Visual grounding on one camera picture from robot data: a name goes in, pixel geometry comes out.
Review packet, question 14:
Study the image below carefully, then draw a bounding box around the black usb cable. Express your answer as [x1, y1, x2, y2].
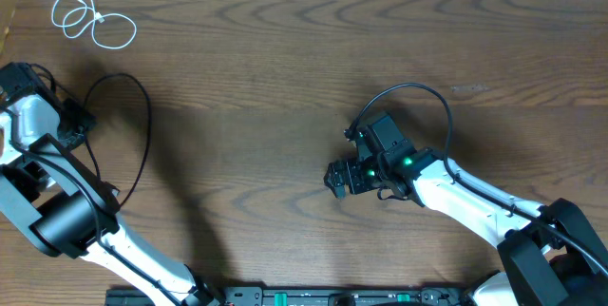
[81, 72, 153, 210]

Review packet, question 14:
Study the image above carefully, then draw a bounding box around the white usb cable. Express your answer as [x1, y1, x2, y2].
[50, 0, 138, 50]

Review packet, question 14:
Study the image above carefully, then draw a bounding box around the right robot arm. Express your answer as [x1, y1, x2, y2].
[323, 114, 607, 305]

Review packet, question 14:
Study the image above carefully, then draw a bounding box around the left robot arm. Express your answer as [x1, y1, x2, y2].
[1, 63, 226, 305]

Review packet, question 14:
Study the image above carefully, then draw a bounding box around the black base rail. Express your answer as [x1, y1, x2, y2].
[104, 282, 471, 306]

